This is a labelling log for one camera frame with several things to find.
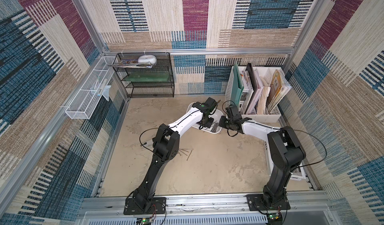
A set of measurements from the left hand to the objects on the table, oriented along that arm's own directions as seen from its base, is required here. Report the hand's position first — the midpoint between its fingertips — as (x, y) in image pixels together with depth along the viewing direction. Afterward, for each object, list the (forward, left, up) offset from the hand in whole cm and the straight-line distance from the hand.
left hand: (205, 122), depth 98 cm
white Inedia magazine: (-31, -47, -3) cm, 56 cm away
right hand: (+2, -9, 0) cm, 9 cm away
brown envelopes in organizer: (+10, -43, +20) cm, 49 cm away
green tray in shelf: (+21, +35, +21) cm, 46 cm away
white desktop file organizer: (+9, -31, +7) cm, 33 cm away
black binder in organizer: (+17, -28, +23) cm, 40 cm away
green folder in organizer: (+7, -16, +25) cm, 30 cm away
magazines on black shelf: (+24, +45, +28) cm, 59 cm away
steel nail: (-1, -6, -4) cm, 7 cm away
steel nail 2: (-15, +9, -7) cm, 18 cm away
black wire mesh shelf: (+33, +45, 0) cm, 55 cm away
